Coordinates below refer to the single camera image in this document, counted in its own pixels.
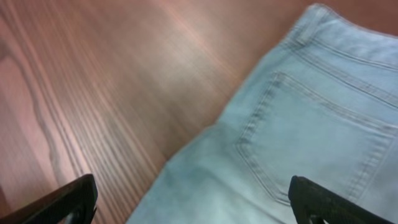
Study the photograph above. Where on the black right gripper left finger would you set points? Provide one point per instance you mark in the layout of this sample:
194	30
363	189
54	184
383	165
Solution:
74	203

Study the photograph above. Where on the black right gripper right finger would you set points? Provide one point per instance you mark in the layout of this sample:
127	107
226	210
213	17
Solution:
312	204

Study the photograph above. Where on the light blue denim shorts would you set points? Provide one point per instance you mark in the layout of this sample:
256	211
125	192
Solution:
321	104

